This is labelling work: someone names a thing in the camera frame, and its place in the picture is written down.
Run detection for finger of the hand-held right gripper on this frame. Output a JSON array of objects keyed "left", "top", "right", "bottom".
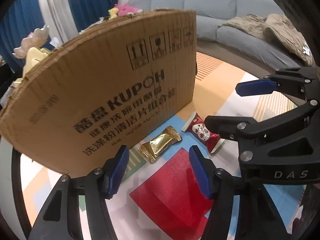
[
  {"left": 236, "top": 66, "right": 320, "bottom": 101},
  {"left": 204, "top": 99, "right": 319, "bottom": 171}
]

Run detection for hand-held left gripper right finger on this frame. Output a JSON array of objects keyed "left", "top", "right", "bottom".
[{"left": 189, "top": 145, "right": 290, "bottom": 240}]

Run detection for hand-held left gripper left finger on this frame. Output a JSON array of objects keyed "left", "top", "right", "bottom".
[{"left": 27, "top": 145, "right": 130, "bottom": 240}]

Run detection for red snack packet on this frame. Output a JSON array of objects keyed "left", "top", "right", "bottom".
[{"left": 181, "top": 112, "right": 225, "bottom": 154}]

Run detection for small gold candy packet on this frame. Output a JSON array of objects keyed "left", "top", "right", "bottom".
[{"left": 137, "top": 126, "right": 182, "bottom": 164}]

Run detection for brown cardboard box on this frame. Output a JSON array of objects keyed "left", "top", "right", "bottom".
[{"left": 0, "top": 9, "right": 198, "bottom": 175}]

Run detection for colourful patchwork mat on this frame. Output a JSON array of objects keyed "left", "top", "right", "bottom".
[{"left": 20, "top": 51, "right": 320, "bottom": 240}]

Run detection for beige quilted jacket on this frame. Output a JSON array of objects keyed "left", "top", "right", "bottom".
[{"left": 222, "top": 14, "right": 315, "bottom": 67}]

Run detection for grey sectional sofa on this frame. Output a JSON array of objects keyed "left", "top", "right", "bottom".
[{"left": 125, "top": 0, "right": 313, "bottom": 68}]

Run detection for gold plastic tray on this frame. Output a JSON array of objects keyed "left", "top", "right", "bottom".
[{"left": 21, "top": 47, "right": 54, "bottom": 78}]

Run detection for pink plush toy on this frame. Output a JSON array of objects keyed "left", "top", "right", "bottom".
[{"left": 114, "top": 3, "right": 143, "bottom": 17}]

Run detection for lotus-shaped tiered snack stand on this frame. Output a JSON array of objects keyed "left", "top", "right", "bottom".
[{"left": 13, "top": 24, "right": 50, "bottom": 58}]

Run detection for blue curtain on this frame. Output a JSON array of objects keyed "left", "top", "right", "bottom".
[
  {"left": 0, "top": 0, "right": 43, "bottom": 65},
  {"left": 65, "top": 0, "right": 120, "bottom": 34}
]

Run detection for white sheer curtain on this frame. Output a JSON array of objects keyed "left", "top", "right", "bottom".
[{"left": 37, "top": 0, "right": 78, "bottom": 43}]

